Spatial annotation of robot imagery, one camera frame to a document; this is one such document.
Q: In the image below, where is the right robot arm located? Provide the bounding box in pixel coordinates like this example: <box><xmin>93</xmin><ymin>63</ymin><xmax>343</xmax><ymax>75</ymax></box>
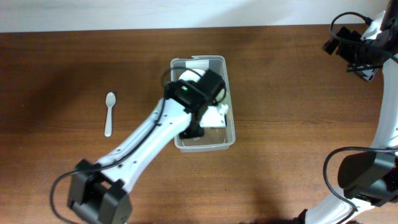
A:
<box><xmin>292</xmin><ymin>1</ymin><xmax>397</xmax><ymax>223</ymax></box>

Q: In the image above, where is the white plastic bowl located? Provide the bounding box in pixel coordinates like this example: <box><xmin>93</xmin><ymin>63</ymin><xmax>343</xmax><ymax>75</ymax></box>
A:
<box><xmin>178</xmin><ymin>69</ymin><xmax>229</xmax><ymax>103</ymax></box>

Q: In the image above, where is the clear plastic storage container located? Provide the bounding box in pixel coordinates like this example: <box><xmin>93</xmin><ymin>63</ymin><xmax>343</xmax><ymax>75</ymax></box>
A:
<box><xmin>170</xmin><ymin>55</ymin><xmax>236</xmax><ymax>152</ymax></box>

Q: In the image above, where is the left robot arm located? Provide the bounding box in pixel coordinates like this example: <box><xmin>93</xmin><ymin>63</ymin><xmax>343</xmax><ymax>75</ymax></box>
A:
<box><xmin>67</xmin><ymin>70</ymin><xmax>226</xmax><ymax>223</ymax></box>

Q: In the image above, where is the white label on container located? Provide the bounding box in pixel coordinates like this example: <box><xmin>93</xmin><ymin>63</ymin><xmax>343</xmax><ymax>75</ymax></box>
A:
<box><xmin>185</xmin><ymin>60</ymin><xmax>210</xmax><ymax>70</ymax></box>

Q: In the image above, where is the grey plastic spoon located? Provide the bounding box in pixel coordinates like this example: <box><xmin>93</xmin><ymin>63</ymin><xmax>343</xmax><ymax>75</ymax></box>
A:
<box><xmin>104</xmin><ymin>92</ymin><xmax>116</xmax><ymax>137</ymax></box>

